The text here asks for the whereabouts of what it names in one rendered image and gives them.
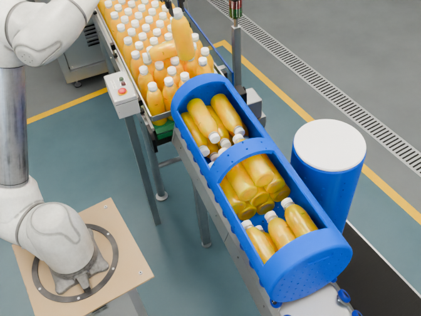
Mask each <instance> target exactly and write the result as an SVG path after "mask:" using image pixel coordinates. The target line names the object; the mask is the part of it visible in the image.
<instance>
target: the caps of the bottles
mask: <svg viewBox="0 0 421 316"><path fill-rule="evenodd" d="M118 2H119V3H124V2H125V0H118ZM141 2H142V3H147V2H148V0H141ZM151 4H152V7H157V6H158V5H159V2H158V1H152V2H151ZM111 5H112V1H111V0H107V1H105V6H106V7H109V6H111ZM128 6H129V7H133V6H135V1H129V2H128ZM114 7H115V10H116V11H119V10H121V9H122V5H121V4H116V5H114ZM138 10H139V11H143V10H145V5H144V4H139V5H138ZM162 10H163V11H168V10H169V9H167V8H166V7H165V5H162ZM116 11H114V12H111V13H110V15H111V17H112V18H117V17H118V13H117V12H116ZM124 12H125V14H131V13H132V9H131V8H125V9H124ZM148 13H149V14H155V13H156V10H155V8H150V9H149V10H148ZM135 17H136V18H137V19H138V18H141V17H142V13H141V12H136V13H135ZM159 17H160V19H164V18H166V17H167V14H166V13H165V12H161V13H159ZM137 19H134V20H132V21H131V24H132V26H138V25H139V22H138V20H137ZM145 20H146V22H147V23H151V22H152V21H153V17H152V16H146V17H145ZM121 21H122V22H123V23H125V22H127V21H128V16H122V17H121ZM156 25H157V26H158V27H162V26H163V25H164V21H163V20H158V21H156ZM117 29H118V30H119V31H122V30H124V29H125V25H124V24H122V23H120V24H118V25H117ZM142 29H143V30H144V31H148V30H149V29H150V26H149V24H143V25H142ZM167 29H168V31H172V30H171V24H169V25H168V26H167ZM127 31H128V34H129V35H133V34H135V28H129V29H128V30H127ZM153 34H154V35H156V36H157V35H160V34H161V30H160V29H159V28H155V29H154V30H153ZM138 37H139V39H141V40H144V39H146V37H147V35H146V33H144V32H142V33H139V34H138ZM164 37H165V39H166V40H171V39H172V33H165V34H164ZM192 39H193V41H196V40H198V39H199V35H198V34H197V33H192ZM123 40H124V42H125V43H126V44H130V43H131V42H132V38H131V37H130V36H127V37H125V38H124V39H123ZM150 43H151V44H153V45H154V44H157V43H158V39H157V37H151V38H150ZM135 47H136V48H138V49H140V48H143V43H142V42H141V41H137V42H136V43H135ZM151 47H153V46H148V47H147V49H146V50H147V52H148V51H149V49H150V48H151ZM131 55H132V58H138V57H139V56H140V53H139V51H137V50H135V51H132V52H131Z"/></svg>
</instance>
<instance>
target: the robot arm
mask: <svg viewBox="0 0 421 316"><path fill-rule="evenodd" d="M99 2H100V0H52V1H50V2H49V3H48V4H46V3H32V2H29V1H26V0H0V238H1V239H3V240H5V241H8V242H10V243H12V244H14V245H17V246H20V247H22V248H24V249H25V250H27V251H29V252H30V253H32V254H33V255H34V256H36V257H37V258H39V259H40V260H42V261H44V262H45V263H46V264H47V265H48V267H49V270H50V272H51V275H52V277H53V280H54V283H55V292H56V293H57V294H58V295H62V294H64V293H65V292H66V291H67V290H69V289H70V288H71V287H73V286H75V285H77V284H80V285H81V287H82V289H83V290H84V292H87V291H89V290H90V289H91V286H90V281H89V278H91V277H92V276H94V275H96V274H98V273H101V272H105V271H107V270H108V269H109V264H108V262H107V261H106V260H105V259H104V258H103V256H102V254H101V252H100V250H99V248H98V246H97V244H96V241H95V239H94V235H93V231H92V229H90V228H88V229H87V227H86V225H85V223H84V222H83V220H82V218H81V217H80V215H79V214H78V213H77V212H76V211H75V210H74V209H73V208H71V207H69V206H68V205H66V204H63V203H57V202H49V203H44V201H43V197H42V195H41V193H40V190H39V187H38V183H37V182H36V180H35V179H34V178H32V177H31V176H30V175H29V162H28V132H27V116H26V87H25V71H24V65H29V66H34V67H41V66H43V65H46V64H48V63H50V62H52V61H54V60H55V59H57V58H58V57H59V56H61V55H62V54H63V53H64V52H65V51H66V50H67V49H68V48H69V47H70V46H71V45H72V44H73V43H74V42H75V40H76V39H77V38H78V37H79V35H80V33H81V32H82V31H83V29H84V27H85V26H86V25H87V23H88V21H89V19H90V17H91V15H92V13H93V12H94V10H95V8H96V6H97V5H98V3H99Z"/></svg>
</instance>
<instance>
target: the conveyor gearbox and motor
mask: <svg viewBox="0 0 421 316"><path fill-rule="evenodd" d="M246 92H247V106H248V107H249V108H250V110H251V111H252V113H253V114H254V115H255V116H256V118H257V119H258V120H259V122H260V123H261V125H262V126H263V127H265V126H266V116H265V114H264V113H263V112H262V98H261V97H260V96H259V95H258V94H257V92H256V91H255V89H253V88H248V89H246Z"/></svg>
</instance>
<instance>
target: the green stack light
mask: <svg viewBox="0 0 421 316"><path fill-rule="evenodd" d="M229 17H230V18H232V19H238V18H241V17H242V7H241V8H240V9H231V8H230V7H229Z"/></svg>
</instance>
